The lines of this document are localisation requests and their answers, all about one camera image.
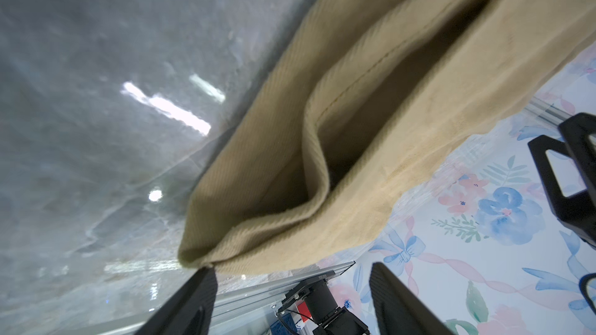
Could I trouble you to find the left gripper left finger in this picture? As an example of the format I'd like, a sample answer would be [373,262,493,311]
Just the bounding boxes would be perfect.
[136,268,218,335]

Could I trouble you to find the khaki long pants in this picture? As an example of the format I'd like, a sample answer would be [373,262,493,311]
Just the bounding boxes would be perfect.
[178,0,595,275]

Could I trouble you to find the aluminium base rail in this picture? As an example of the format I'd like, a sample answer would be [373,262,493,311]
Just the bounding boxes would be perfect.
[80,261,355,334]

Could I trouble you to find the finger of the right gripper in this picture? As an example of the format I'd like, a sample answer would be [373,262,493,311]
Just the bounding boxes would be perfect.
[528,113,595,248]

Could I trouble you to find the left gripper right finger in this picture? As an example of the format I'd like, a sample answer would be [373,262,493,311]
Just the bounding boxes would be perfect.
[369,262,453,335]

